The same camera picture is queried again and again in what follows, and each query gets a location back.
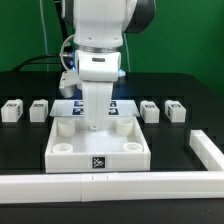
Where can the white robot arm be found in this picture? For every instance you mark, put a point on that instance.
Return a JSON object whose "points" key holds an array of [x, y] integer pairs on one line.
{"points": [[99, 25]]}

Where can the white square tabletop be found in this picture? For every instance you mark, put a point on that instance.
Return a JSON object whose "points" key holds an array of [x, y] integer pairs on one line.
{"points": [[118, 146]]}

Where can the white L-shaped obstacle wall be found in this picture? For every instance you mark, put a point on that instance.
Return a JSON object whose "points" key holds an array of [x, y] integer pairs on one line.
{"points": [[123, 186]]}

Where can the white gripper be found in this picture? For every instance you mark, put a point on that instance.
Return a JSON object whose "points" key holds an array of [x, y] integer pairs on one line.
{"points": [[102, 68]]}

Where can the white marker sheet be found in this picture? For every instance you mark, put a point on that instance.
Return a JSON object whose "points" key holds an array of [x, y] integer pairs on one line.
{"points": [[68, 108]]}

